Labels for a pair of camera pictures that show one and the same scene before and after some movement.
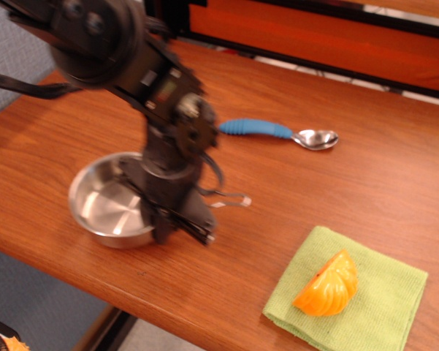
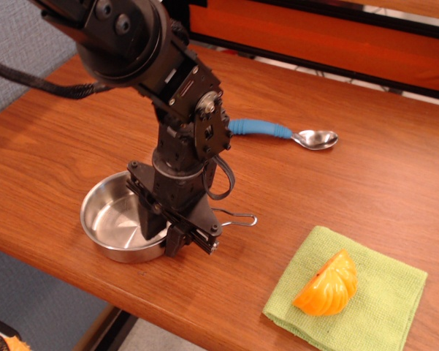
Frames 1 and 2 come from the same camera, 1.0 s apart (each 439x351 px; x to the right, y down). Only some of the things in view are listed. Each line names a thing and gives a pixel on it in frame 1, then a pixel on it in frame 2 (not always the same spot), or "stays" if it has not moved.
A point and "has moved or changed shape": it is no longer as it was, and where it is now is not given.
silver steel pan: (105, 208) has moved or changed shape
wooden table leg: (108, 331) stays
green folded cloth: (381, 314) stays
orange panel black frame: (350, 39) stays
